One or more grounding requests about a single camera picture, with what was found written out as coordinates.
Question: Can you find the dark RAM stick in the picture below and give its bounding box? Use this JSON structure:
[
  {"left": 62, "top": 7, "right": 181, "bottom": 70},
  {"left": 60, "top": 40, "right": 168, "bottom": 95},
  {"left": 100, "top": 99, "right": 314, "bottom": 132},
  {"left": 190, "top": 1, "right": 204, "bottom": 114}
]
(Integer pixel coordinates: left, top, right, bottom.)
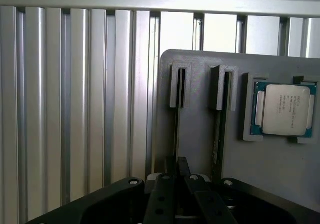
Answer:
[
  {"left": 174, "top": 68, "right": 187, "bottom": 160},
  {"left": 211, "top": 71, "right": 231, "bottom": 183}
]

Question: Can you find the grey plastic parts rack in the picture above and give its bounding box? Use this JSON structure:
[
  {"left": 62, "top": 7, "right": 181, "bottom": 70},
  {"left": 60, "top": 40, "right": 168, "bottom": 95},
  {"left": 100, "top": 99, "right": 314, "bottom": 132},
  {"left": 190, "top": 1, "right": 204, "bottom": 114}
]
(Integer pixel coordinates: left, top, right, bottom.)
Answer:
[{"left": 159, "top": 48, "right": 320, "bottom": 224}]

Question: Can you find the CPU with silver lid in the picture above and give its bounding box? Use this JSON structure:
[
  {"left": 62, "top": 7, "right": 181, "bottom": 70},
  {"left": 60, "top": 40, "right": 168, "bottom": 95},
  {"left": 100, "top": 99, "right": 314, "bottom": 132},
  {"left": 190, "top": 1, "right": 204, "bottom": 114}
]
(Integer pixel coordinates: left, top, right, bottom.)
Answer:
[{"left": 253, "top": 81, "right": 315, "bottom": 137}]

